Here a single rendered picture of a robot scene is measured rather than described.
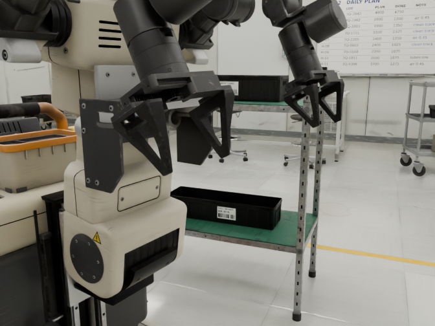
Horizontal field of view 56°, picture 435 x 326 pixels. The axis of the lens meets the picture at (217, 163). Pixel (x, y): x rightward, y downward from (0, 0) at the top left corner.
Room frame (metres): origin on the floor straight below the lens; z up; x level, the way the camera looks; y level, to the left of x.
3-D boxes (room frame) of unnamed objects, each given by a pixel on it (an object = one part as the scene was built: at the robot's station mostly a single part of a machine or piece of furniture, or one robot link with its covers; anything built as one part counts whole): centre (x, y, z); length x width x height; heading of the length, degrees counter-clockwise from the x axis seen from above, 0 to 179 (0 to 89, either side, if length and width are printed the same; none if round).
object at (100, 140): (0.80, 0.13, 0.99); 0.28 x 0.16 x 0.22; 145
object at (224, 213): (1.98, -0.03, 0.41); 0.57 x 0.17 x 0.11; 68
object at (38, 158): (1.03, 0.46, 0.87); 0.23 x 0.15 x 0.11; 145
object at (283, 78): (1.97, -0.03, 1.01); 0.57 x 0.17 x 0.11; 68
